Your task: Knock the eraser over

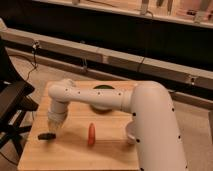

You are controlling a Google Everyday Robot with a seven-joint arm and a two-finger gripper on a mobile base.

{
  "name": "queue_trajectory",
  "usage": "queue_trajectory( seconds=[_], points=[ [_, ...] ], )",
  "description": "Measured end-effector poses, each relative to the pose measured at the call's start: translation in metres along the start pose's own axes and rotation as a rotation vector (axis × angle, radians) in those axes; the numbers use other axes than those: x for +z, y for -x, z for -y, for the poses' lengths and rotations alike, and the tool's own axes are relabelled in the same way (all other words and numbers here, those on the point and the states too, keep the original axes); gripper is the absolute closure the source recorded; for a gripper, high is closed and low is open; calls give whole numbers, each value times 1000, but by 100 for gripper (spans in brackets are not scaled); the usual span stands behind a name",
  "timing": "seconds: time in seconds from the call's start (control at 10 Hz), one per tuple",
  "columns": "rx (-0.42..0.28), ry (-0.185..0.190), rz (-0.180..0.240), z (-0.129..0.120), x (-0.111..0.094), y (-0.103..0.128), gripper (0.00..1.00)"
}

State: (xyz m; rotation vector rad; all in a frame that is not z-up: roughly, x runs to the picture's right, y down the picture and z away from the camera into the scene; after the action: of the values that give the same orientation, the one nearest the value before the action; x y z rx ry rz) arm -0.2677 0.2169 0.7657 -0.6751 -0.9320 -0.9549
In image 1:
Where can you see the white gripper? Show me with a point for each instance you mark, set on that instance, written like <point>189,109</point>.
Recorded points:
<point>56,120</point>

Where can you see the orange carrot toy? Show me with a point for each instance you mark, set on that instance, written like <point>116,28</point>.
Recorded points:
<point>91,135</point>

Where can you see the black office chair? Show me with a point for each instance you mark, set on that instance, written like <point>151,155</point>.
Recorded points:
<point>14,102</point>

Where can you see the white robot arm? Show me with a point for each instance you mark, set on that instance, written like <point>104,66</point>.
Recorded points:
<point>158,139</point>

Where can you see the green bowl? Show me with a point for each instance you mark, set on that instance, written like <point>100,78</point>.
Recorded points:
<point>101,108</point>

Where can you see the white paper cup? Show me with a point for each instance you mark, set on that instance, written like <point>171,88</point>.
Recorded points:
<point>130,133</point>

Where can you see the black eraser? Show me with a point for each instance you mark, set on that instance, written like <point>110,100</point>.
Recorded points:
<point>46,136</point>

